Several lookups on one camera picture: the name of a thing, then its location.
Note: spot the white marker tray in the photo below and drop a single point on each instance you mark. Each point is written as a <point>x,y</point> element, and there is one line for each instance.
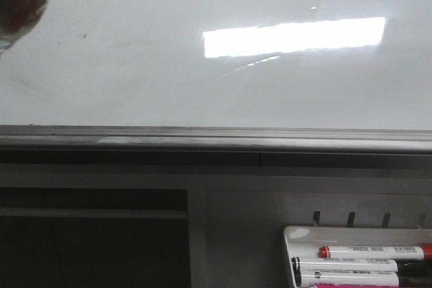
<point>302,241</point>

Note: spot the upper black capped marker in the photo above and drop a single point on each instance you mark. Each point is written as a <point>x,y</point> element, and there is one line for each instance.
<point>370,264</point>

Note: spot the black capped marker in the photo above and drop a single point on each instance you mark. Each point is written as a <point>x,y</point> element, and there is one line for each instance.
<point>309,278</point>
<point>370,264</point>

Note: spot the dark metal hook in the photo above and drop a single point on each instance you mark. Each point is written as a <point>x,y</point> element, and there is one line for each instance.
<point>316,218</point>
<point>385,220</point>
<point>351,218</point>

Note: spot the white whiteboard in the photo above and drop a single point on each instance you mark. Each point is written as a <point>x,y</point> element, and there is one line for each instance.
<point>346,64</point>

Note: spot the pink marker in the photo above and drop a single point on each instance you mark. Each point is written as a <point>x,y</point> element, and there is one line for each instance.
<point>354,286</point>

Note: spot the grey whiteboard ledge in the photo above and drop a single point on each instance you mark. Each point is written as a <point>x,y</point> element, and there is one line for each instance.
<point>273,140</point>

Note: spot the red capped marker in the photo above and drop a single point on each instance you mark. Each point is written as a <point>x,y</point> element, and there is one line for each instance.
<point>421,252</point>

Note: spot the lower black capped marker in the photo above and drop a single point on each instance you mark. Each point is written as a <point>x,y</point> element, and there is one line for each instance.
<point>309,278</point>

